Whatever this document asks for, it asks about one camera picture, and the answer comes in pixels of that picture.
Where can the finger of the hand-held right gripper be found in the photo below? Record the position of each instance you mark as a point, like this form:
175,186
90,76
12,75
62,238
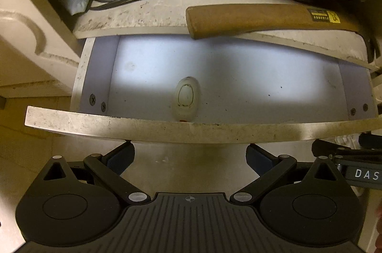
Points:
334,148

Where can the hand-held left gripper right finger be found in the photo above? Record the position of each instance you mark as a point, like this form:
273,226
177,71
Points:
256,161

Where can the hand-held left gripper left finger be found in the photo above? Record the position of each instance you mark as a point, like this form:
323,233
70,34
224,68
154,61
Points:
121,159

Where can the white drawer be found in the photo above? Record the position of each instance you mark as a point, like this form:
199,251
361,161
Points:
226,79

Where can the white oval device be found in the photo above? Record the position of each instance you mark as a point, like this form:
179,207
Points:
187,99

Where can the white carved panel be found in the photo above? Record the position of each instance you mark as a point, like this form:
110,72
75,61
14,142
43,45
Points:
21,41

